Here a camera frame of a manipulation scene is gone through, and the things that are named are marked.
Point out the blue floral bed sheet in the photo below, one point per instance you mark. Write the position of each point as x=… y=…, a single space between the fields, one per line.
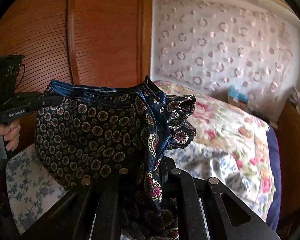
x=27 y=180

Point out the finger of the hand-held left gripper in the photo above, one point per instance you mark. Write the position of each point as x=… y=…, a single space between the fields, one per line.
x=50 y=100

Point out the cardboard box with blue bags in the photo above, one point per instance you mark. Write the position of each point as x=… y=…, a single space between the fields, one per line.
x=236 y=96

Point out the navy bed sheet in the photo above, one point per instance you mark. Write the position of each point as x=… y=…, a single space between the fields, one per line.
x=273 y=175

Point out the person's left hand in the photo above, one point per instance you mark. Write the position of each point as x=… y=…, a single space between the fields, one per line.
x=13 y=137

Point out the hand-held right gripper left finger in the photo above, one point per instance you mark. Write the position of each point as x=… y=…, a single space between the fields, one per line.
x=107 y=200

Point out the navy patterned satin pajama top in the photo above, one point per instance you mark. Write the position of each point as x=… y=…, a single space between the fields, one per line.
x=90 y=130

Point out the circle patterned wall curtain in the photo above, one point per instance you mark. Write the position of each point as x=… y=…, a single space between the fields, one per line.
x=215 y=47

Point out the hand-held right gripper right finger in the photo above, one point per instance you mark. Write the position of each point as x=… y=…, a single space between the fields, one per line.
x=190 y=200

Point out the wooden cabinet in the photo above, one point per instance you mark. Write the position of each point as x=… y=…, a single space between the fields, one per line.
x=293 y=155

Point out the wooden wardrobe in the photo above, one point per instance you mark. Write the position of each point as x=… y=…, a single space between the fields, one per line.
x=90 y=30

